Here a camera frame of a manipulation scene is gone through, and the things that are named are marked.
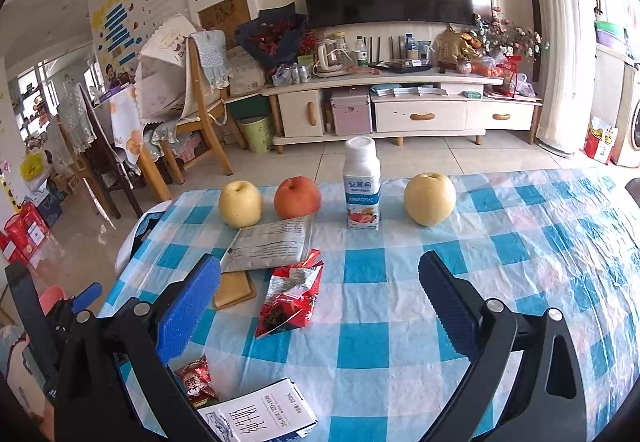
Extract small yellow pear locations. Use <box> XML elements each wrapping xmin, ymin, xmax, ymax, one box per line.
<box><xmin>218</xmin><ymin>180</ymin><xmax>263</xmax><ymax>229</ymax></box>

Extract dark wooden chair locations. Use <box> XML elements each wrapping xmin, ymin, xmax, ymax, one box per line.
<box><xmin>75</xmin><ymin>82</ymin><xmax>146</xmax><ymax>217</ymax></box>

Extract dark blue flower bouquet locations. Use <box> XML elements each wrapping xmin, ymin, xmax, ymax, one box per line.
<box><xmin>235</xmin><ymin>6</ymin><xmax>310</xmax><ymax>70</ymax></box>

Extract red gift bag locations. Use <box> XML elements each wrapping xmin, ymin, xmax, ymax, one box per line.
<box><xmin>585</xmin><ymin>117</ymin><xmax>620</xmax><ymax>165</ymax></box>

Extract grey lace cloth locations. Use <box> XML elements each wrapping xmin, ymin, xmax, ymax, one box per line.
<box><xmin>189</xmin><ymin>29</ymin><xmax>232</xmax><ymax>90</ymax></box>

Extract pink bin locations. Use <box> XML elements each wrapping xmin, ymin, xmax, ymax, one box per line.
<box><xmin>0</xmin><ymin>284</ymin><xmax>68</xmax><ymax>428</ymax></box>

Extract stack of red boxes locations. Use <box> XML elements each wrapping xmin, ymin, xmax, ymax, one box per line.
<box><xmin>0</xmin><ymin>202</ymin><xmax>51</xmax><ymax>267</ymax></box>

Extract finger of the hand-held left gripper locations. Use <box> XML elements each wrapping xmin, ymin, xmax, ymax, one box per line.
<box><xmin>71</xmin><ymin>282</ymin><xmax>104</xmax><ymax>312</ymax></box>

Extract cluster of silver cans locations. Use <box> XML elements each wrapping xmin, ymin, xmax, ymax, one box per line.
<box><xmin>272</xmin><ymin>63</ymin><xmax>313</xmax><ymax>87</ymax></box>

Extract white strawberry yogurt bottle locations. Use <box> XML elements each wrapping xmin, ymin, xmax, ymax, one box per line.
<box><xmin>342</xmin><ymin>137</ymin><xmax>383</xmax><ymax>231</ymax></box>

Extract white foil bag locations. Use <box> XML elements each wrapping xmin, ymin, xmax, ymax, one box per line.
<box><xmin>220</xmin><ymin>216</ymin><xmax>315</xmax><ymax>273</ymax></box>

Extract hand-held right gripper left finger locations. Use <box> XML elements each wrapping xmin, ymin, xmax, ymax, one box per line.
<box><xmin>54</xmin><ymin>253</ymin><xmax>222</xmax><ymax>442</ymax></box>

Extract stack of white booklets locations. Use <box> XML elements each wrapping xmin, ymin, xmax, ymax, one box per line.
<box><xmin>372</xmin><ymin>84</ymin><xmax>448</xmax><ymax>97</ymax></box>

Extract orange printed cloth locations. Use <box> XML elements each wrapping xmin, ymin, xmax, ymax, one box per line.
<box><xmin>107</xmin><ymin>86</ymin><xmax>146</xmax><ymax>173</ymax></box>

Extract blue checked tablecloth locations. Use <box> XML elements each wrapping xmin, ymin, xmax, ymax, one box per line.
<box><xmin>97</xmin><ymin>168</ymin><xmax>640</xmax><ymax>442</ymax></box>

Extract white blue jacket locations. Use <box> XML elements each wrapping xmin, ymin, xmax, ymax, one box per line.
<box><xmin>114</xmin><ymin>209</ymin><xmax>176</xmax><ymax>275</ymax></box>

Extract cream curtain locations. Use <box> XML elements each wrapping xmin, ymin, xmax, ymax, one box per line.
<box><xmin>522</xmin><ymin>0</ymin><xmax>601</xmax><ymax>157</ymax></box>

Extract glass kettle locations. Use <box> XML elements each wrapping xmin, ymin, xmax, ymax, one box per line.
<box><xmin>316</xmin><ymin>39</ymin><xmax>351</xmax><ymax>75</ymax></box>

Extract cream tv stand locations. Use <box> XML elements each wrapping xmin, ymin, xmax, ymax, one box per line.
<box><xmin>261</xmin><ymin>72</ymin><xmax>543</xmax><ymax>155</ymax></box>

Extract white milk carton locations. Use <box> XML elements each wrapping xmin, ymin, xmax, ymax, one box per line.
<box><xmin>197</xmin><ymin>378</ymin><xmax>318</xmax><ymax>442</ymax></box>

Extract small red patterned wrapper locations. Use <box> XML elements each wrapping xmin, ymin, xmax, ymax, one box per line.
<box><xmin>174</xmin><ymin>354</ymin><xmax>219</xmax><ymax>409</ymax></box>

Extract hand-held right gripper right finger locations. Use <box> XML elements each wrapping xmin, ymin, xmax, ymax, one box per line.
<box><xmin>418</xmin><ymin>250</ymin><xmax>587</xmax><ymax>442</ymax></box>

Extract pink case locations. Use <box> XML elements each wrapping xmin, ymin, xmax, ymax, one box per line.
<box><xmin>330</xmin><ymin>86</ymin><xmax>373</xmax><ymax>137</ymax></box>

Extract pink artificial flowers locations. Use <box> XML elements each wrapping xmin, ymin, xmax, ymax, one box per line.
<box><xmin>472</xmin><ymin>6</ymin><xmax>543</xmax><ymax>57</ymax></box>

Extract red foil snack wrapper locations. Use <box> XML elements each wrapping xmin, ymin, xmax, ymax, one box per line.
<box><xmin>255</xmin><ymin>249</ymin><xmax>325</xmax><ymax>339</ymax></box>

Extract red snack bag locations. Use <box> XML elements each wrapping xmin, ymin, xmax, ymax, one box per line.
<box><xmin>492</xmin><ymin>54</ymin><xmax>523</xmax><ymax>97</ymax></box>

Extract white washing machine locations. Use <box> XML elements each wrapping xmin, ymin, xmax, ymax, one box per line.
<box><xmin>617</xmin><ymin>62</ymin><xmax>640</xmax><ymax>167</ymax></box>

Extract pink plastic stool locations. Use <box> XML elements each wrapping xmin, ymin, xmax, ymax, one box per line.
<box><xmin>175</xmin><ymin>134</ymin><xmax>201</xmax><ymax>165</ymax></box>

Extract gold ornament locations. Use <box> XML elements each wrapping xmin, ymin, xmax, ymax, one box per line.
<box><xmin>435</xmin><ymin>24</ymin><xmax>481</xmax><ymax>67</ymax></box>

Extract wall sticker chart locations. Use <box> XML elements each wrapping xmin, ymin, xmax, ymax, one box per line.
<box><xmin>90</xmin><ymin>0</ymin><xmax>181</xmax><ymax>87</ymax></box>

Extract green waste basket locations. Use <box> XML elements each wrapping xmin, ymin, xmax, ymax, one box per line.
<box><xmin>235</xmin><ymin>116</ymin><xmax>275</xmax><ymax>154</ymax></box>

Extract red apple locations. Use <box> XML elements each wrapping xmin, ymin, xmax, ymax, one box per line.
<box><xmin>274</xmin><ymin>176</ymin><xmax>322</xmax><ymax>220</ymax></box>

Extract stacked plastic basins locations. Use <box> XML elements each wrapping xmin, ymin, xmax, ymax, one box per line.
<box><xmin>594</xmin><ymin>20</ymin><xmax>628</xmax><ymax>55</ymax></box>

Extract large yellow pear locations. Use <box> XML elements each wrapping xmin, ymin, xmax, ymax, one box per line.
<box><xmin>404</xmin><ymin>173</ymin><xmax>457</xmax><ymax>227</ymax></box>

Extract yellow plastic bag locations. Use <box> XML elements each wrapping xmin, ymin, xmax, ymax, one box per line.
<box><xmin>20</xmin><ymin>152</ymin><xmax>46</xmax><ymax>183</ymax></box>

